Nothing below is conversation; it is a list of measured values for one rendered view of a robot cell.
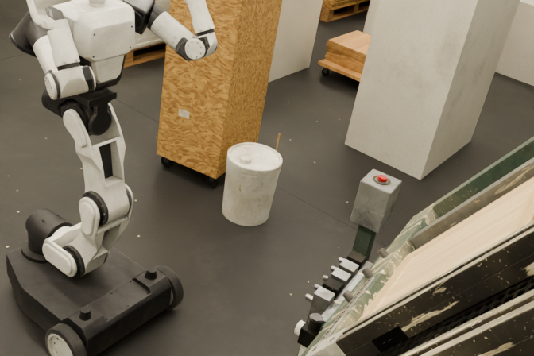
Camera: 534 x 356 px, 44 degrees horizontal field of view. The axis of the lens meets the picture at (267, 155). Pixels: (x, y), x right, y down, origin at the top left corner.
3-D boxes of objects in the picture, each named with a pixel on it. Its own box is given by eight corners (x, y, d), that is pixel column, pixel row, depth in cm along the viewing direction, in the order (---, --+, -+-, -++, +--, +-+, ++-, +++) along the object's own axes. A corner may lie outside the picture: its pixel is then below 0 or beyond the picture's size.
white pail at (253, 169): (243, 190, 394) (255, 120, 371) (283, 213, 380) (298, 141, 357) (207, 210, 370) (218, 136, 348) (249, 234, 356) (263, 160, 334)
